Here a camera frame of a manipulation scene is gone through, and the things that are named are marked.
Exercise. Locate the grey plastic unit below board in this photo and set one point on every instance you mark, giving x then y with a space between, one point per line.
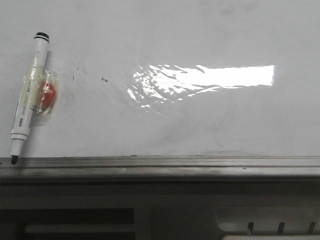
217 211

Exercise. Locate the grey metal whiteboard tray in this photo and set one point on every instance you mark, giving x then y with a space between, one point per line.
158 168

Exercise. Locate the white whiteboard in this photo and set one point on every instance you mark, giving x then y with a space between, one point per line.
167 77

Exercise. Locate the white whiteboard marker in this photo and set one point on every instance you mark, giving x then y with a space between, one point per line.
29 95

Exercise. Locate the red magnet taped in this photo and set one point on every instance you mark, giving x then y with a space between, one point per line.
47 93

